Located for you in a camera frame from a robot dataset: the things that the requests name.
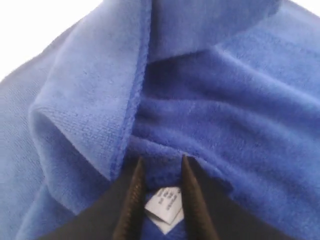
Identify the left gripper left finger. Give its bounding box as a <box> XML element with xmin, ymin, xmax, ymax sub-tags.
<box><xmin>40</xmin><ymin>158</ymin><xmax>145</xmax><ymax>240</ymax></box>

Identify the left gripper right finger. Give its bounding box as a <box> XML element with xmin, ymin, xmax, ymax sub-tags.
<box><xmin>181</xmin><ymin>155</ymin><xmax>285</xmax><ymax>240</ymax></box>

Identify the blue towel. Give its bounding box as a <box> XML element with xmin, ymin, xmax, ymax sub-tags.
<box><xmin>0</xmin><ymin>0</ymin><xmax>320</xmax><ymax>240</ymax></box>

